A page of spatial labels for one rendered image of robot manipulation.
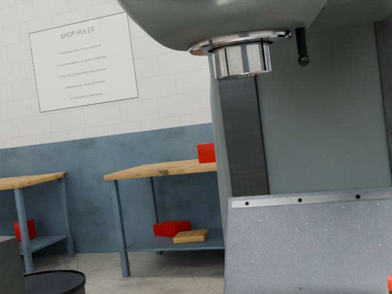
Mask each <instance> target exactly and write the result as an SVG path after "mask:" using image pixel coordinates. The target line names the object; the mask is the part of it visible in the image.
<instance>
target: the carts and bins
mask: <svg viewBox="0 0 392 294"><path fill-rule="evenodd" d="M24 282H25V286H26V294H85V283H86V277H85V274H84V273H82V272H79V271H74V270H65V269H62V270H51V271H42V272H35V273H31V274H26V275H24Z"/></svg>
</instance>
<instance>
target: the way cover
mask: <svg viewBox="0 0 392 294"><path fill-rule="evenodd" d="M377 203H378V204H379V205H378V204H377ZM386 206H387V207H389V208H387V207H386ZM342 207H345V208H342ZM261 211H262V212H261ZM266 217H268V219H267V218H266ZM259 219H260V220H262V221H259ZM306 223H308V224H306ZM275 224H276V227H275ZM358 227H360V228H358ZM238 228H239V230H238ZM296 229H297V230H298V231H297V230H296ZM325 229H327V230H325ZM254 233H255V234H254ZM326 236H327V237H326ZM361 238H362V239H361ZM239 241H240V242H241V243H239ZM380 244H381V246H380ZM294 251H296V252H294ZM266 255H267V256H266ZM259 256H260V257H259ZM251 261H255V262H251ZM259 267H260V268H259ZM235 268H237V269H235ZM260 274H261V276H260ZM390 275H392V187H379V188H361V189H352V190H335V191H318V192H300V193H291V194H274V195H257V196H248V197H230V198H227V200H226V235H225V270H224V287H223V294H267V293H266V292H268V294H341V292H342V294H389V287H388V282H387V278H388V277H389V276H390ZM312 277H315V278H312ZM350 281H351V282H350ZM378 285H379V287H378ZM256 286H257V287H256ZM300 287H301V289H299V288H300ZM290 288H292V289H290ZM331 290H332V291H331Z"/></svg>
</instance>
